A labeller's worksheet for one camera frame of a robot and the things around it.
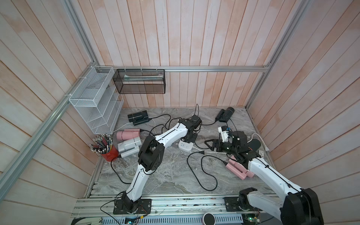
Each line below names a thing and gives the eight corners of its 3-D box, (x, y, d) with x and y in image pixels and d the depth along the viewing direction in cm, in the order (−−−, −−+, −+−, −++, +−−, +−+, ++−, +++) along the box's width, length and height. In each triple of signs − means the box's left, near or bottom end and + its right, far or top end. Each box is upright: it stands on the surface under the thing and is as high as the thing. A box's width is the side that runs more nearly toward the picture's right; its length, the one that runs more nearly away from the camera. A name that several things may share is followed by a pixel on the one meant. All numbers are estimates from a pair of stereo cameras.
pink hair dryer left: (119, 144, 99) (116, 140, 95) (119, 135, 104) (116, 131, 99) (141, 139, 102) (139, 134, 97) (140, 130, 107) (138, 126, 102)
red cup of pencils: (99, 163, 91) (85, 151, 77) (105, 147, 98) (93, 133, 84) (117, 163, 91) (106, 151, 77) (121, 147, 98) (112, 133, 84)
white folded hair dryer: (121, 158, 93) (118, 154, 88) (119, 147, 98) (116, 143, 93) (144, 150, 97) (142, 146, 92) (141, 140, 102) (139, 135, 97)
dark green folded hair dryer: (214, 120, 113) (215, 116, 109) (224, 108, 122) (225, 104, 118) (224, 125, 110) (226, 121, 106) (233, 112, 118) (235, 108, 115)
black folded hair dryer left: (131, 127, 109) (129, 123, 105) (128, 118, 115) (127, 114, 110) (149, 121, 113) (148, 116, 109) (146, 113, 118) (145, 108, 114)
